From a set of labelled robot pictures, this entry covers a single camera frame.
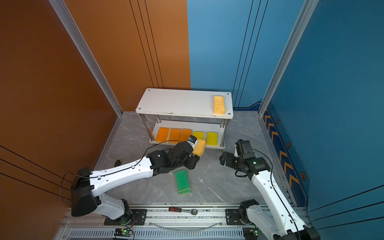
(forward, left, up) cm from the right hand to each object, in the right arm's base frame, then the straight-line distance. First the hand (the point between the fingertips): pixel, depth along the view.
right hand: (226, 160), depth 79 cm
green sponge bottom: (-12, +22, -11) cm, 28 cm away
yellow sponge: (+19, +6, -6) cm, 21 cm away
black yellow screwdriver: (+5, +65, -11) cm, 66 cm away
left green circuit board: (-30, +51, -15) cm, 61 cm away
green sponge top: (-9, +23, -10) cm, 27 cm away
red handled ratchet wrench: (-20, +26, -13) cm, 35 cm away
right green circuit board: (-30, -10, -16) cm, 36 cm away
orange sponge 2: (+22, +24, -5) cm, 32 cm away
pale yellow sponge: (+21, +38, -5) cm, 44 cm away
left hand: (+1, +16, +5) cm, 16 cm away
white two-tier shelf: (+14, +28, +21) cm, 37 cm away
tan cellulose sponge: (+3, +14, +8) cm, 17 cm away
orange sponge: (+23, +31, -6) cm, 38 cm away
